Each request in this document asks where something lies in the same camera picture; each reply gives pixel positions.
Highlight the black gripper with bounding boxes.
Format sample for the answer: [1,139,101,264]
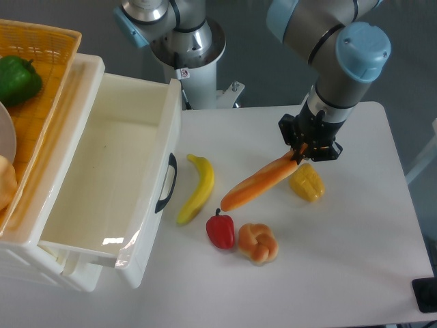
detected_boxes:
[278,100,343,165]

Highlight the long orange bread baguette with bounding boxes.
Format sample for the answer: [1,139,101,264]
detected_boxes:
[221,151,298,212]

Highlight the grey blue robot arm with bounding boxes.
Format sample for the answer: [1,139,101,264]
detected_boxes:
[113,1,391,161]

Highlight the knotted bread roll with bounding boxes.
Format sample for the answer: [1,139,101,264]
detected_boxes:
[238,223,279,264]

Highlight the white upper drawer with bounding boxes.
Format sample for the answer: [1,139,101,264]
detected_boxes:
[40,74,182,288]

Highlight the white drawer cabinet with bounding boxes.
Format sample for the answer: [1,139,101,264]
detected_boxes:
[1,54,105,291]

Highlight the pale bread in basket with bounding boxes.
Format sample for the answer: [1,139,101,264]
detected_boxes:
[0,156,18,210]

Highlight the yellow bell pepper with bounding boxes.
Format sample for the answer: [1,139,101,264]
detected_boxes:
[288,163,325,202]

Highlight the yellow banana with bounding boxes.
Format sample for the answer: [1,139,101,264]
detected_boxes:
[176,154,215,225]

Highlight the red bell pepper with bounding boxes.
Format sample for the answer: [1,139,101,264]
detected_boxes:
[206,208,235,249]

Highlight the black device at edge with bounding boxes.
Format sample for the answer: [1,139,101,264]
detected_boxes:
[412,277,436,313]

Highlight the orange wicker basket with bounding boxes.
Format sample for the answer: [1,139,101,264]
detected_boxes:
[1,19,82,231]

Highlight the green bell pepper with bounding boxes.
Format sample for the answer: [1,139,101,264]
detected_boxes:
[1,55,42,107]

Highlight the white plate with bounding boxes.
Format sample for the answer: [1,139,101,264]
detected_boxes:
[0,104,16,163]

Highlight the dark drawer handle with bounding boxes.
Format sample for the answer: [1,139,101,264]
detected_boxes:
[155,152,178,213]

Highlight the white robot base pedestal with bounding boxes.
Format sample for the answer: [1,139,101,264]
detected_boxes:
[151,18,245,109]

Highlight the white frame at right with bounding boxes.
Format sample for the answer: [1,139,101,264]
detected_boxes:
[405,119,436,185]

